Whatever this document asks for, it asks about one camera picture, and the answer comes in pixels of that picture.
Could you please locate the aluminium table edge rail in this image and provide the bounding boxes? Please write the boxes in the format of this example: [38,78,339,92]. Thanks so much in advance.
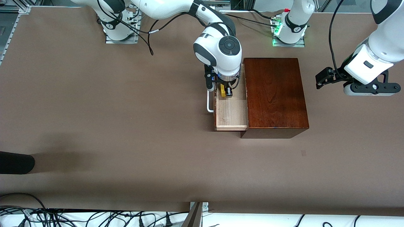
[0,6,32,66]

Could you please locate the light wooden drawer white handle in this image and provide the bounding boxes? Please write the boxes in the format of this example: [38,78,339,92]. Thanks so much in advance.
[207,62,250,132]

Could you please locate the black ribbed cylinder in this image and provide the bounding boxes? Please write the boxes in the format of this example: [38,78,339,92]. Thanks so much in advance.
[0,151,35,175]

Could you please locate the brown table cover sheet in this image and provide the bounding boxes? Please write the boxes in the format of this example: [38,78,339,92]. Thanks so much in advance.
[0,6,404,217]

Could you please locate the silver corner bracket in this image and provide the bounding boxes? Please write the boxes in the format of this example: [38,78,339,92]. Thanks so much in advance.
[189,202,209,212]

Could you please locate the dark brown wooden drawer case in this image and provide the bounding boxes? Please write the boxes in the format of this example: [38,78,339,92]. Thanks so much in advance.
[241,58,310,139]

